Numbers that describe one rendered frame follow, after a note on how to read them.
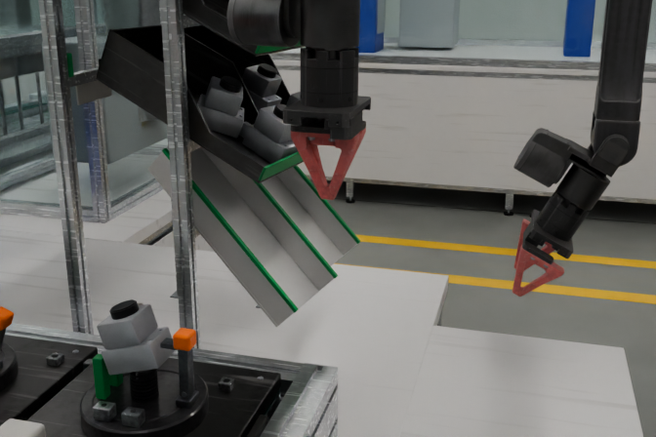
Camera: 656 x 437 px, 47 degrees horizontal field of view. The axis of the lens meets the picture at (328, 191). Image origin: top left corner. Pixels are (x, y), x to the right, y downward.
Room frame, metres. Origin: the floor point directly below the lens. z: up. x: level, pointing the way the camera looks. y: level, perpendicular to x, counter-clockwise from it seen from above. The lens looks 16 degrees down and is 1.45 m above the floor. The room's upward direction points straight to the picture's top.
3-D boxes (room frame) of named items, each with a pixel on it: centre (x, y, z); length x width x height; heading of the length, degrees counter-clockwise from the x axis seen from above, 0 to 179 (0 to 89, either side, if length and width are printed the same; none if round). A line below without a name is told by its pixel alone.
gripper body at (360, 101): (0.74, 0.00, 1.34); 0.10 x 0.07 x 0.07; 165
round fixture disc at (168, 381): (0.75, 0.20, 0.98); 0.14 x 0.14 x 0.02
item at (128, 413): (0.69, 0.20, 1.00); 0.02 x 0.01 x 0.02; 75
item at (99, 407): (0.70, 0.24, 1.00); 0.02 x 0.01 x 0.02; 75
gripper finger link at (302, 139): (0.75, 0.00, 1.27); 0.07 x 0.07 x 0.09; 75
